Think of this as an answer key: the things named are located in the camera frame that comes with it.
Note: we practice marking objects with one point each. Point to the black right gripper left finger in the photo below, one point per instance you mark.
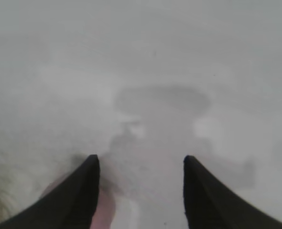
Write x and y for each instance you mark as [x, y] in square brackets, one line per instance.
[69, 202]

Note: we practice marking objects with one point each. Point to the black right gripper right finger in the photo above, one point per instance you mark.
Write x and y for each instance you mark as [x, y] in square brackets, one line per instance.
[210, 202]

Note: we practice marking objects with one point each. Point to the pink peach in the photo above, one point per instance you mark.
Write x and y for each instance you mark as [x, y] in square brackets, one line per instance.
[104, 210]

